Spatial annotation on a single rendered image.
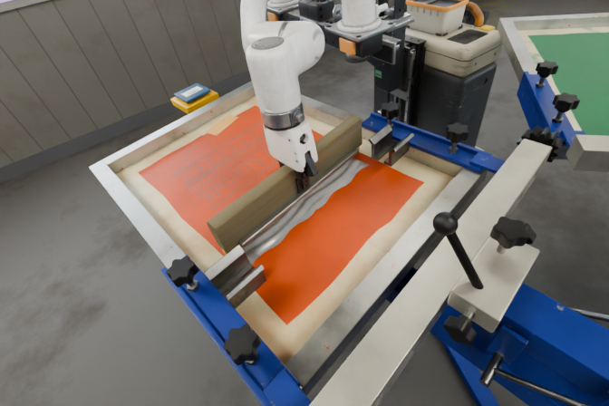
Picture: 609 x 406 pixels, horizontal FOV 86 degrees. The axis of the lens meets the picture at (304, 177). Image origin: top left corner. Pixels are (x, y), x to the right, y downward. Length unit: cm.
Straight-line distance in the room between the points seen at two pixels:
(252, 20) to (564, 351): 63
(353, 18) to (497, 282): 77
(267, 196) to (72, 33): 270
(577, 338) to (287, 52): 52
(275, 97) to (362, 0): 54
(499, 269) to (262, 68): 42
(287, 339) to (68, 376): 153
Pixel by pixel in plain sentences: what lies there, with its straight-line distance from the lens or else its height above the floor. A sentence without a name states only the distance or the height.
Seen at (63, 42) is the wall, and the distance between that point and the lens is 318.
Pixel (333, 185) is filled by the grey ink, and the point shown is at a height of 96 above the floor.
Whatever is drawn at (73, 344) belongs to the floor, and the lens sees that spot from 206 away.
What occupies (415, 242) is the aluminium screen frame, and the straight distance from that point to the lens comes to 60.
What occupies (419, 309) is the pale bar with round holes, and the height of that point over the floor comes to 104.
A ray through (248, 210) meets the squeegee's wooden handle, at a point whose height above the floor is 104.
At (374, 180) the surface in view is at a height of 95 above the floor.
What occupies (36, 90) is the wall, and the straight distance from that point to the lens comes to 329.
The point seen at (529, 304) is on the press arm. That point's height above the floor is 104.
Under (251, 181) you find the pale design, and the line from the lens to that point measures 79.
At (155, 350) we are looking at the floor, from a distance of 180.
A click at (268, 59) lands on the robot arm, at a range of 50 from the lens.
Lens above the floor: 147
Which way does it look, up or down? 42 degrees down
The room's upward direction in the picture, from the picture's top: 11 degrees counter-clockwise
